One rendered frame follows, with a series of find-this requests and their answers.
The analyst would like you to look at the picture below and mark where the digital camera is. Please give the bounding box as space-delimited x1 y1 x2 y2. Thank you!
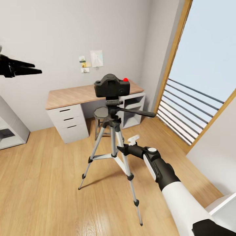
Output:
94 74 130 97

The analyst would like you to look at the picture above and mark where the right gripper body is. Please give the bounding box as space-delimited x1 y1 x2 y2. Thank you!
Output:
123 142 141 157

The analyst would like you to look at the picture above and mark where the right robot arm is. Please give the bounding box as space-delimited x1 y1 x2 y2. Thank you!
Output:
117 135 236 236

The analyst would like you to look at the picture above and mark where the camera tripod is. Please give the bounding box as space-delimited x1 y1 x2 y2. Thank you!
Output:
78 96 156 225

